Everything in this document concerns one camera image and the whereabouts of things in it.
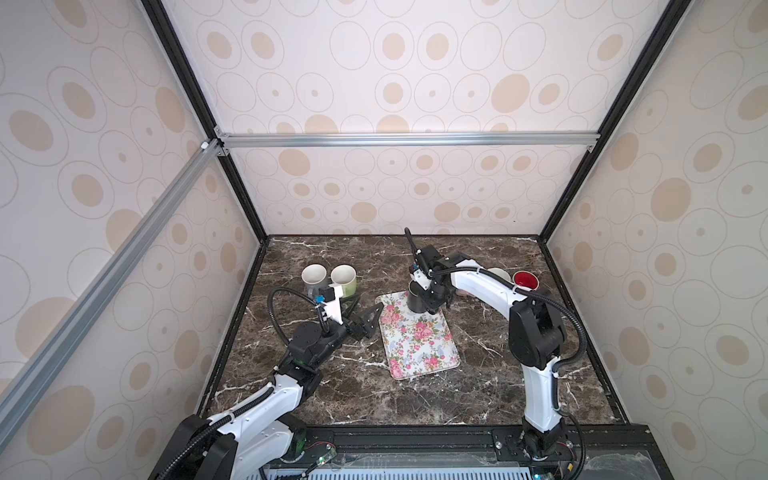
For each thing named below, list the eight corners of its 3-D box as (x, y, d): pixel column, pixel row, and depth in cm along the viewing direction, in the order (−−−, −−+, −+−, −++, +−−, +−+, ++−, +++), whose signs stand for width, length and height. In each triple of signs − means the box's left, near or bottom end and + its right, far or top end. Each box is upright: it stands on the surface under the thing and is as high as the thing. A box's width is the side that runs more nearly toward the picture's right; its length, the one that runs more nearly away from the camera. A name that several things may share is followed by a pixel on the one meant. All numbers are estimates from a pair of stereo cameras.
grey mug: (306, 299, 103) (299, 282, 96) (310, 280, 109) (304, 262, 101) (329, 299, 103) (324, 282, 96) (332, 280, 109) (327, 262, 101)
